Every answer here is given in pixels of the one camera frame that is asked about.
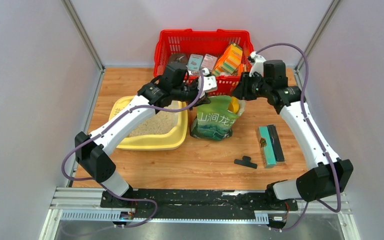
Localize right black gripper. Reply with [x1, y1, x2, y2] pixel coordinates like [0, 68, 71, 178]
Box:
[230, 71, 271, 101]

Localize yellow plastic scoop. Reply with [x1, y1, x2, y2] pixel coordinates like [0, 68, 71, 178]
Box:
[227, 96, 240, 114]

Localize green litter bag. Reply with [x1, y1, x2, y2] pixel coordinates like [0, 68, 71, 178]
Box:
[190, 95, 246, 141]

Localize black bag clip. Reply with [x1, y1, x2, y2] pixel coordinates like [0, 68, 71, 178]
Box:
[234, 155, 258, 169]

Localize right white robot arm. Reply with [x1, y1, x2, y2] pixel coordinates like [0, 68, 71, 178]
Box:
[231, 59, 354, 210]

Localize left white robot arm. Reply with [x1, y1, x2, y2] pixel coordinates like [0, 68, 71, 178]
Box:
[72, 62, 217, 208]

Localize teal small box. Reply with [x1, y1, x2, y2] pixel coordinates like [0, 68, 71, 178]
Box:
[187, 54, 204, 71]

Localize pink grey small box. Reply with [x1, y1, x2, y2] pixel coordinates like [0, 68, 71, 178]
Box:
[200, 54, 218, 72]

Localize dark brown box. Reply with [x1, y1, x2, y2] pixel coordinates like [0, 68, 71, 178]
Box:
[167, 52, 189, 65]

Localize yellow litter box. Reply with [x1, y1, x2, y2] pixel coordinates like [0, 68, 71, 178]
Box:
[100, 95, 188, 154]

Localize teal rectangular box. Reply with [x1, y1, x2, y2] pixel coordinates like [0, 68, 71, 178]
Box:
[258, 126, 277, 169]

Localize orange small packet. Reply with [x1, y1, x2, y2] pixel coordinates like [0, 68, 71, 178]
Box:
[236, 63, 246, 77]

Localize orange green striped sponge pack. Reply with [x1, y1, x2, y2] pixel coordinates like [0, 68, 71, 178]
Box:
[212, 43, 243, 76]

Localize red plastic shopping basket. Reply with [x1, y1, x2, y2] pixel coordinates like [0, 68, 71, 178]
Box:
[153, 29, 254, 96]

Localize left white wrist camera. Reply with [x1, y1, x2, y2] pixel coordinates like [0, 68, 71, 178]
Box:
[198, 68, 218, 95]

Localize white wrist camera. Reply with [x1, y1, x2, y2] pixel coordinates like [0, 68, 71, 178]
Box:
[198, 68, 218, 95]
[248, 51, 266, 77]

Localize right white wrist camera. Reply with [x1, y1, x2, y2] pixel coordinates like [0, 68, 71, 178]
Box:
[248, 51, 266, 77]

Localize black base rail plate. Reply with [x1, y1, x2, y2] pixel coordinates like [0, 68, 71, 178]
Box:
[100, 188, 299, 227]

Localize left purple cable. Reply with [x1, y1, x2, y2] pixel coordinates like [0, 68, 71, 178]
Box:
[61, 69, 206, 229]

